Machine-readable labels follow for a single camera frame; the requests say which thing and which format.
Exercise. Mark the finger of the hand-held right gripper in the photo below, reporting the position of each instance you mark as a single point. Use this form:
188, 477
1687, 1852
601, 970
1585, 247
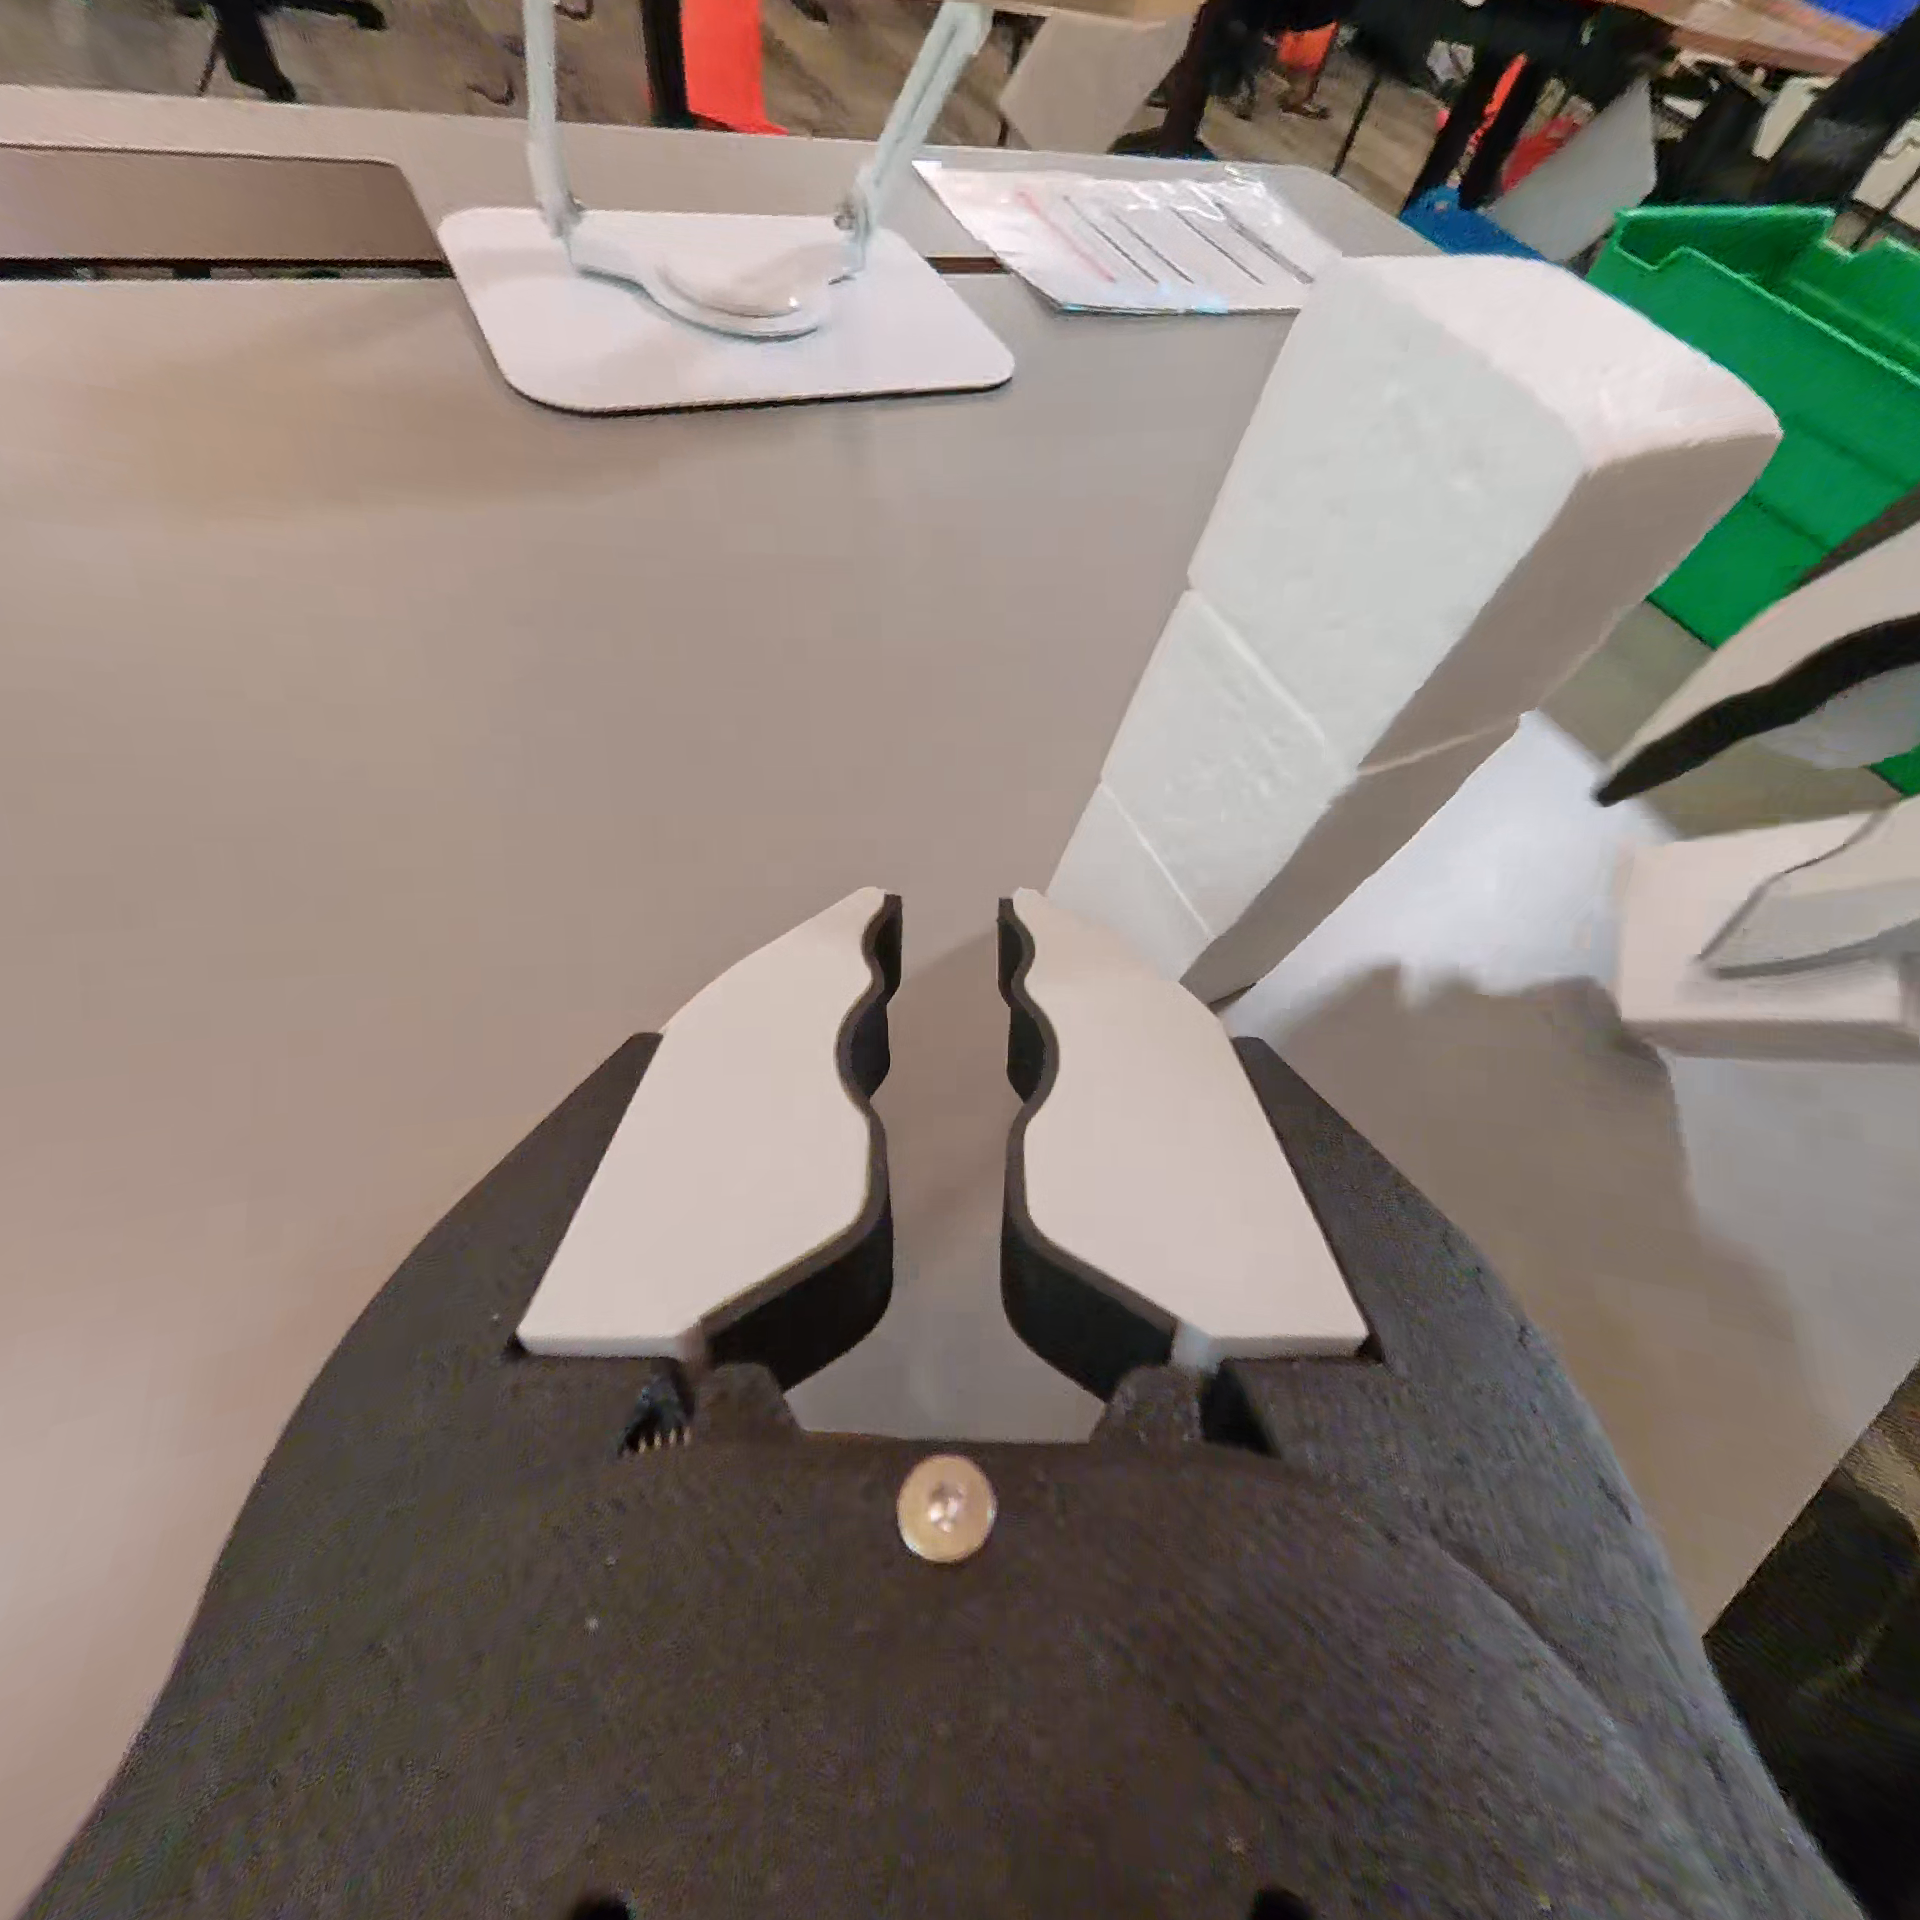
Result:
1846, 631
1846, 900

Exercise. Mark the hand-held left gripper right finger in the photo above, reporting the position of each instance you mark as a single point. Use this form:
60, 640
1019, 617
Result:
1171, 1170

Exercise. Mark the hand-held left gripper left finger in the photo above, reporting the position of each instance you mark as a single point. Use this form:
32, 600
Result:
736, 1170

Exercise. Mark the small white foam block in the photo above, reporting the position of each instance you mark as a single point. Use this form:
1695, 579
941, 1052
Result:
1123, 875

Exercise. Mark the medium white foam block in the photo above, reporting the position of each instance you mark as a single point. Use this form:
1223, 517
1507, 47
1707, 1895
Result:
1216, 719

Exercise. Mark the large white foam block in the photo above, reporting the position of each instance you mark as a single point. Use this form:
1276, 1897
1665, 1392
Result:
1425, 451

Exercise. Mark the grey desk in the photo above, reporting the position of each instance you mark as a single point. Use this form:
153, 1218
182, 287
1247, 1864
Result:
453, 674

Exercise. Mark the green plastic bin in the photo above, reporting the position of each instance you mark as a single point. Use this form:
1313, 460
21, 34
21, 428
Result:
1771, 418

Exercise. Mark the white leaning board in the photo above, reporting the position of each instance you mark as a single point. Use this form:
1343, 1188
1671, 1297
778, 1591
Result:
1575, 174
1096, 82

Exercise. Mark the blue plastic crate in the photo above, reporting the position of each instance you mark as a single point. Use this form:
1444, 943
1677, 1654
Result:
1470, 226

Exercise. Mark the wooden background table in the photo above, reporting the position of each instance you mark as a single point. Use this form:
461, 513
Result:
1740, 30

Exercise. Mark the laminated paper sheet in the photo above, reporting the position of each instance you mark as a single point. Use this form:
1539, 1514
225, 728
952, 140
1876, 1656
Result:
1142, 226

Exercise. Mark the person's black trouser leg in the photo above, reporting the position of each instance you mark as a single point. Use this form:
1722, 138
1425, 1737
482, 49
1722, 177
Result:
1846, 1724

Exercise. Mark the white metal stand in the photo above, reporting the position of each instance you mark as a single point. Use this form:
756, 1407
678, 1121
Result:
736, 292

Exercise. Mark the red plastic chair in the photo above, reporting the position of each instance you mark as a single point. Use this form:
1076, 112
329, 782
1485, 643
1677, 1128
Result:
736, 59

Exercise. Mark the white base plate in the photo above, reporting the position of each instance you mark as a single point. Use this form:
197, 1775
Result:
599, 354

